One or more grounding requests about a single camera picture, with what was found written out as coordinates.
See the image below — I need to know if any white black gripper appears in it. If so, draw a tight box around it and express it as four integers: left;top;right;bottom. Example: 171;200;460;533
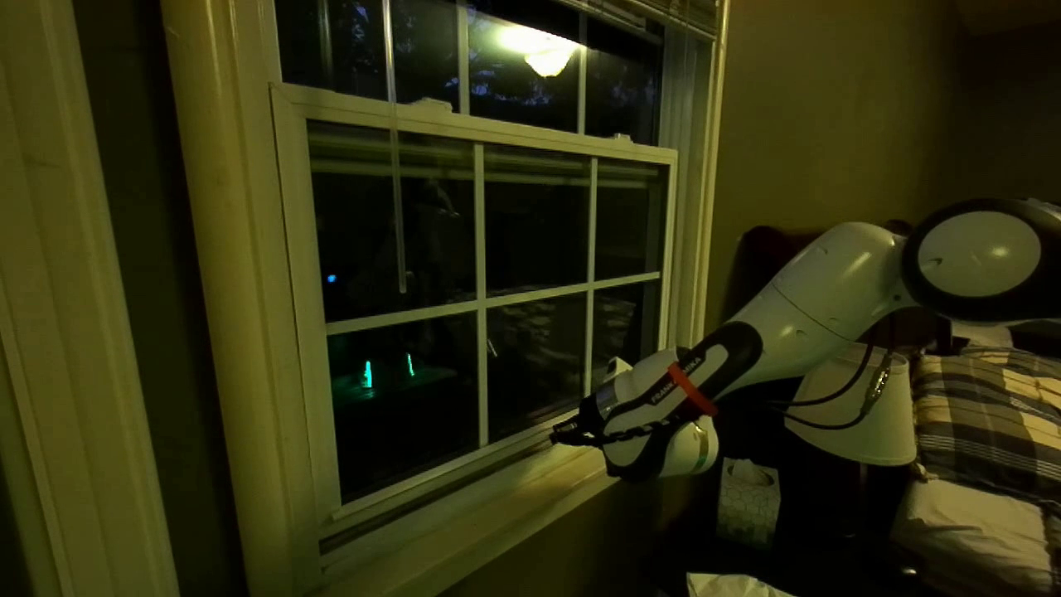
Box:
551;350;726;483

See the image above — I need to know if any white window sash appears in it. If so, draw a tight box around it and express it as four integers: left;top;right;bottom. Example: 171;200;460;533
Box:
275;0;662;142
273;86;675;523

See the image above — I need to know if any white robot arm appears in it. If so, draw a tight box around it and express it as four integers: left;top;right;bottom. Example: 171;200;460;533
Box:
551;200;1061;483

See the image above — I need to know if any white crumpled bag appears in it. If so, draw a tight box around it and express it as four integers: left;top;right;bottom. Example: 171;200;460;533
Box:
717;459;784;547

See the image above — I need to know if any white paper on floor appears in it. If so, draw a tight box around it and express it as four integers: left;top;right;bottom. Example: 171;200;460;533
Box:
687;575;792;597

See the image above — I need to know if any plaid blanket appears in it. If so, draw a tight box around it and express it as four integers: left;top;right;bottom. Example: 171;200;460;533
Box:
913;350;1061;511

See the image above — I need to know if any white pillow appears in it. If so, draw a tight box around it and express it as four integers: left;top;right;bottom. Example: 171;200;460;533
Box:
893;483;1061;597

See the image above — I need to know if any left window frame trim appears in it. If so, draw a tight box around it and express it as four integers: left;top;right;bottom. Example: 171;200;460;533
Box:
0;0;178;597

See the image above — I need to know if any white window frame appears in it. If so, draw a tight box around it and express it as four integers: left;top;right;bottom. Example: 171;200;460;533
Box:
162;0;722;597

